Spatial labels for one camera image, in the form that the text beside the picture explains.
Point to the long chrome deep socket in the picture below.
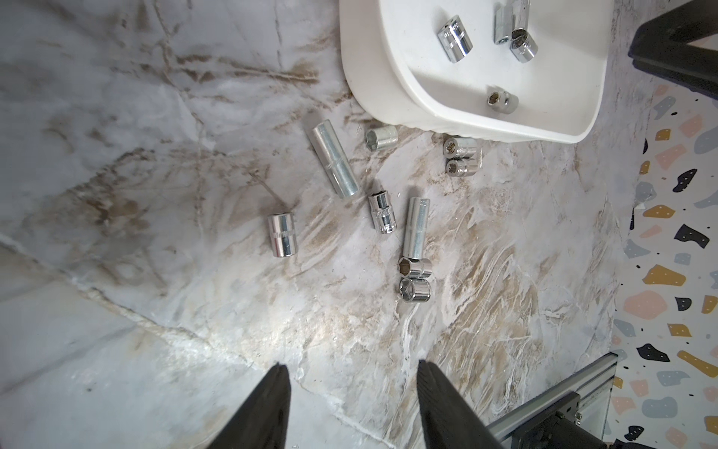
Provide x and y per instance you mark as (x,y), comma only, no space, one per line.
(333,159)

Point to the chrome socket lowest cluster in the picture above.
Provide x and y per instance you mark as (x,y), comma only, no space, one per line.
(415,290)

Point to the short chrome socket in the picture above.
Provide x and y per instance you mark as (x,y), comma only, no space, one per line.
(282,235)

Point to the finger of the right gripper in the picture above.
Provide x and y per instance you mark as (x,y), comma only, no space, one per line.
(663,47)

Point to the chrome socket pair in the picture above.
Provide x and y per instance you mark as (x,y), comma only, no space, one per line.
(511,16)
(459,148)
(462,167)

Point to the white plastic storage box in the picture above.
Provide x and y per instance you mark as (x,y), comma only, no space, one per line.
(400,75)

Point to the small stepped chrome socket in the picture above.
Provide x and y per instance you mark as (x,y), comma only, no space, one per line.
(503,102)

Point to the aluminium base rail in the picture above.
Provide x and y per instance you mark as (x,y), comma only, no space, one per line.
(572,414)

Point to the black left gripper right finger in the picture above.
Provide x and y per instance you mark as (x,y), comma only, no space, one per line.
(447,420)

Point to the medium chrome socket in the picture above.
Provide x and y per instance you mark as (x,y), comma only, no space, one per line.
(382,212)

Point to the long slim chrome socket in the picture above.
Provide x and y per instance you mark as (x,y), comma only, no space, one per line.
(416,226)

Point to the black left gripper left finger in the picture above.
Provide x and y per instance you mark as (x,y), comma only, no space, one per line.
(262,420)

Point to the chrome socket open end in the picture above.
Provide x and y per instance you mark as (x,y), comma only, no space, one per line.
(415,268)

